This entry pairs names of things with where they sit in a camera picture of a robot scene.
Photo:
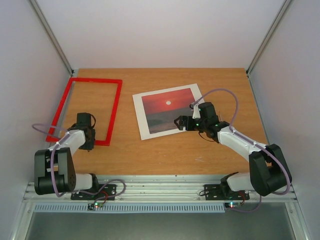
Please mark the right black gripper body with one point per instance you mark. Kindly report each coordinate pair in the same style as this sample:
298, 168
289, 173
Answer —
185, 123

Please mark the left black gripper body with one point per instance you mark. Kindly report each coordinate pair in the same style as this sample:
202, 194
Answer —
90, 144

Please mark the red sunset photo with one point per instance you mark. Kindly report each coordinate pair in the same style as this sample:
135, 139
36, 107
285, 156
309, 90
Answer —
162, 109

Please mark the white mat board with glass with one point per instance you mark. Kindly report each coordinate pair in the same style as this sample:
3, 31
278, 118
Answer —
140, 113

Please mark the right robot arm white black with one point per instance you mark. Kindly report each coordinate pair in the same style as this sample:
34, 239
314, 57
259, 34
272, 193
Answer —
268, 171

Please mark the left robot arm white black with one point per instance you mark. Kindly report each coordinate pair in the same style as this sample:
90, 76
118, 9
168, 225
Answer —
54, 171

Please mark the left small circuit board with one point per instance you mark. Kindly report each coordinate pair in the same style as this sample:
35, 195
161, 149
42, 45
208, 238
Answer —
96, 205

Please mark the small circuit board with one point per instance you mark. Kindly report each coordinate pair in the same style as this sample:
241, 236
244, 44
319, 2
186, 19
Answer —
96, 205
233, 205

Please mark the right small circuit board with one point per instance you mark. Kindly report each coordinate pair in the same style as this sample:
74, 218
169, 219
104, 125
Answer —
233, 205

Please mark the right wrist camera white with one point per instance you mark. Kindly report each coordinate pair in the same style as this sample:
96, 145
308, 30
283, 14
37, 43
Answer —
195, 110

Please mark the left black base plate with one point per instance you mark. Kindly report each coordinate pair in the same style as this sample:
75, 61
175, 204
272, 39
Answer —
110, 190

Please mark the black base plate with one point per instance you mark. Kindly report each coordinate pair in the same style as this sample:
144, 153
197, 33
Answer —
110, 190
213, 192

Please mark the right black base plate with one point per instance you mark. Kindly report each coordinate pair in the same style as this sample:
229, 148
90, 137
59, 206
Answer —
213, 192

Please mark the aluminium front rail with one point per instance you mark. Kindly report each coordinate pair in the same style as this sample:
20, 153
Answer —
157, 189

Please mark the grey slotted cable duct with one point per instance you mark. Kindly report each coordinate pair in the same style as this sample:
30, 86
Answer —
129, 208

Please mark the right aluminium corner post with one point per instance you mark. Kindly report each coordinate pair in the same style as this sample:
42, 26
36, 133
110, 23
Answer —
269, 34

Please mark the aluminium corner post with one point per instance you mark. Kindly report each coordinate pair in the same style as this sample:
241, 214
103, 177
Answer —
269, 34
49, 32

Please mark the left aluminium corner post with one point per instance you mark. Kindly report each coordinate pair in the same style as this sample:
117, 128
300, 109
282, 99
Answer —
49, 32

